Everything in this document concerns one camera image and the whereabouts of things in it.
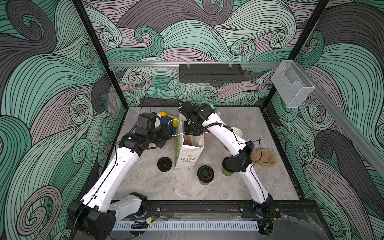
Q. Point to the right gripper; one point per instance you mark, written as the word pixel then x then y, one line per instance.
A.
pixel 187 131

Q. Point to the pink cup holder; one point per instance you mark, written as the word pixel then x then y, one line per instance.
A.
pixel 208 134

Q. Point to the yellow cloth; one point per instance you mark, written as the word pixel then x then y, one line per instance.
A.
pixel 176 120

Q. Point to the navy blue cloth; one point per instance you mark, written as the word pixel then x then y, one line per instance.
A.
pixel 164 131

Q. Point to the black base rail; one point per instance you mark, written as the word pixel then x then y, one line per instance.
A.
pixel 165 209

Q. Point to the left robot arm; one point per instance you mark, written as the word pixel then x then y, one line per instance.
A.
pixel 96 214

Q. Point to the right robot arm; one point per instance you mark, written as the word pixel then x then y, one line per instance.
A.
pixel 242 164

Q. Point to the clear acrylic wall holder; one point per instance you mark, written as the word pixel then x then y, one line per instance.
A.
pixel 292 83

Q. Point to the stack of paper cups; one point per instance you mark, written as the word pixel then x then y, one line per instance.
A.
pixel 237 133

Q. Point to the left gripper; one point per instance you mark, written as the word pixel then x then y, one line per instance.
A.
pixel 167 135

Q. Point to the black wall shelf tray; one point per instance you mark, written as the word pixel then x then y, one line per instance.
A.
pixel 210 73

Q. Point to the black cup lid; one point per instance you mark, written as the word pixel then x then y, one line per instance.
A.
pixel 164 164
pixel 205 174
pixel 225 165

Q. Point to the green paper coffee cup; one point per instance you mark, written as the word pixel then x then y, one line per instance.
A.
pixel 204 183

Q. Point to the white slotted cable duct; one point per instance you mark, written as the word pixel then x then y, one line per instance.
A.
pixel 191 226

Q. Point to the white paper takeout bag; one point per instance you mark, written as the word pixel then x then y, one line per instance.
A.
pixel 185 156

